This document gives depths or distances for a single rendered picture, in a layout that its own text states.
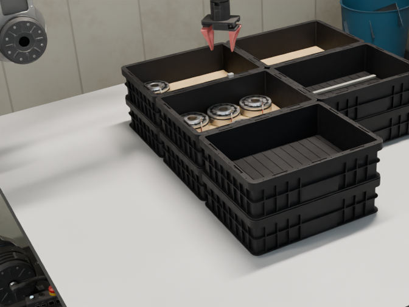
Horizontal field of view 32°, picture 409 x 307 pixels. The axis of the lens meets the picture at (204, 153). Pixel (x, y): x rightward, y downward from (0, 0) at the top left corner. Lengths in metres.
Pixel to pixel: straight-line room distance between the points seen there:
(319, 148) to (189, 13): 2.30
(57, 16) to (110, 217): 2.04
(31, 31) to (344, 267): 1.11
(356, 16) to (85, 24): 1.54
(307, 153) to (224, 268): 0.44
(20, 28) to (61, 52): 1.83
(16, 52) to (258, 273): 0.96
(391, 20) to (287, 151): 2.31
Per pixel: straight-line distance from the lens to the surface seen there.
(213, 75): 2.57
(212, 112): 2.23
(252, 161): 2.01
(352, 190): 1.91
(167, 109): 2.11
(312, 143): 2.10
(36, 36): 2.19
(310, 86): 2.45
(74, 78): 4.07
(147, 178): 2.22
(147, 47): 4.18
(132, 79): 2.35
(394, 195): 2.11
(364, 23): 4.26
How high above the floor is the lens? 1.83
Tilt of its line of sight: 29 degrees down
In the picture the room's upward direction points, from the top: 4 degrees counter-clockwise
